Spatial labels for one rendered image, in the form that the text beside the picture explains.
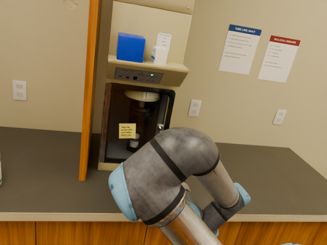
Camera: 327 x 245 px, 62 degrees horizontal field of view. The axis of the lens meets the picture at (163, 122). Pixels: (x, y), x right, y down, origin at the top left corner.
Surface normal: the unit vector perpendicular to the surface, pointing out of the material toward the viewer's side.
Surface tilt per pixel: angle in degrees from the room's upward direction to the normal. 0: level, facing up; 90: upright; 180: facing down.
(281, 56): 90
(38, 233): 90
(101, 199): 0
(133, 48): 90
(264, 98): 90
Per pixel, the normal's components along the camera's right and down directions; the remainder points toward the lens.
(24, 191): 0.17, -0.91
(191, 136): 0.39, -0.69
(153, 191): 0.25, 0.03
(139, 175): -0.18, -0.27
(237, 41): 0.18, 0.41
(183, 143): 0.22, -0.48
